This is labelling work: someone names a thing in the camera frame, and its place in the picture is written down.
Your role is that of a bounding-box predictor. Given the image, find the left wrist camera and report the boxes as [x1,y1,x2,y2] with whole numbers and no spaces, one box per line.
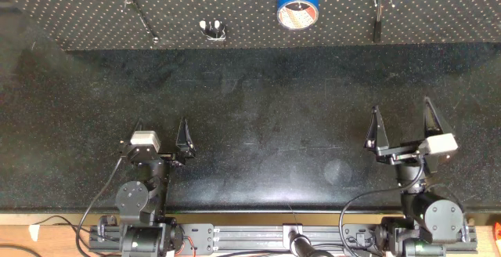
[129,130,162,153]

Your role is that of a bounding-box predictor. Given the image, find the black and white pliers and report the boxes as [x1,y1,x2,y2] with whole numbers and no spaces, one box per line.
[198,19,227,40]

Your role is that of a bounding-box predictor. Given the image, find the black pegboard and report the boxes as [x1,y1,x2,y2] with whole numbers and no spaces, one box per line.
[0,0,501,51]

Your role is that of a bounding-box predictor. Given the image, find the black pole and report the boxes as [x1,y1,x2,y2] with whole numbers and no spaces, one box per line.
[287,229,334,257]

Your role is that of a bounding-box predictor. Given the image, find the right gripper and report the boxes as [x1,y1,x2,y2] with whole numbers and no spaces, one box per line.
[363,96,453,172]

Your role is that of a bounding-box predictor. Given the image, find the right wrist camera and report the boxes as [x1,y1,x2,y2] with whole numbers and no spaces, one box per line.
[418,132,460,157]

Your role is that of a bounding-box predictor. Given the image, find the thin black wire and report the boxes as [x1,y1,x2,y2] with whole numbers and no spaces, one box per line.
[27,214,93,247]
[0,240,43,257]

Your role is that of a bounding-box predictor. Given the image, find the hammer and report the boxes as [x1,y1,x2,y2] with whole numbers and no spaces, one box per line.
[360,0,399,44]

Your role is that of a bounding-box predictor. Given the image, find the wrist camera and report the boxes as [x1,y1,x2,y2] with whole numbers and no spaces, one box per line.
[129,130,162,153]
[418,132,460,157]

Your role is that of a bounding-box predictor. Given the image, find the mounting rail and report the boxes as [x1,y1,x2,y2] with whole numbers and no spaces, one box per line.
[88,214,479,256]

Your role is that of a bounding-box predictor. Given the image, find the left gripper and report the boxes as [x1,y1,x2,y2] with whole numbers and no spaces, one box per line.
[118,116,196,168]

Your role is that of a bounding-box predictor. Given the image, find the black cable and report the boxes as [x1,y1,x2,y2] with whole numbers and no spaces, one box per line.
[74,156,124,257]
[338,158,427,257]

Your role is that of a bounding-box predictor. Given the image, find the wrench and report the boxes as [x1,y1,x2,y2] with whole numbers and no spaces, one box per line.
[121,0,160,44]

